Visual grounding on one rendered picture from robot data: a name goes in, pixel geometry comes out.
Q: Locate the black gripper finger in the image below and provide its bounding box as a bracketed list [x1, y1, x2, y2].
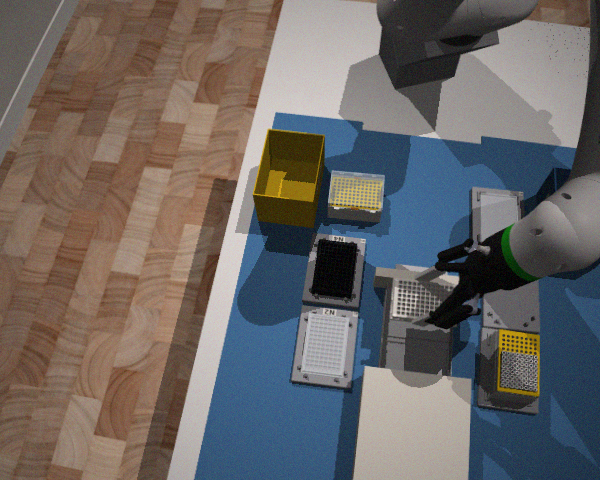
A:
[414, 238, 481, 282]
[411, 276, 481, 329]

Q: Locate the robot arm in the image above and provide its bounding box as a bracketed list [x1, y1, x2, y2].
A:
[377, 0, 600, 290]

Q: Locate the blue bench mat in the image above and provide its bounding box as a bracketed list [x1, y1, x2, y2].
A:
[194, 112, 600, 480]

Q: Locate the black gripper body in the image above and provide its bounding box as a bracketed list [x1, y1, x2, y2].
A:
[458, 250, 500, 299]

